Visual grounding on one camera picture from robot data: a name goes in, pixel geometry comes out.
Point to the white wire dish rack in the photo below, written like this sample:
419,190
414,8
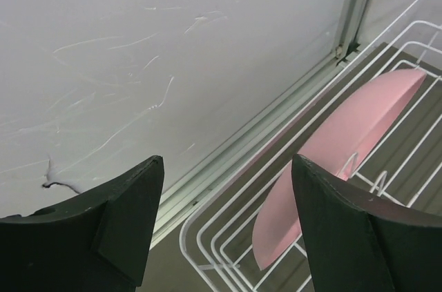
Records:
403,167

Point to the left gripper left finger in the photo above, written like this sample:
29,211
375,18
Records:
98,240

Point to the pink plate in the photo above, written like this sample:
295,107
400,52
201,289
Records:
339,145

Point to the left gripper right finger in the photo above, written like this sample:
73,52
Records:
358,241

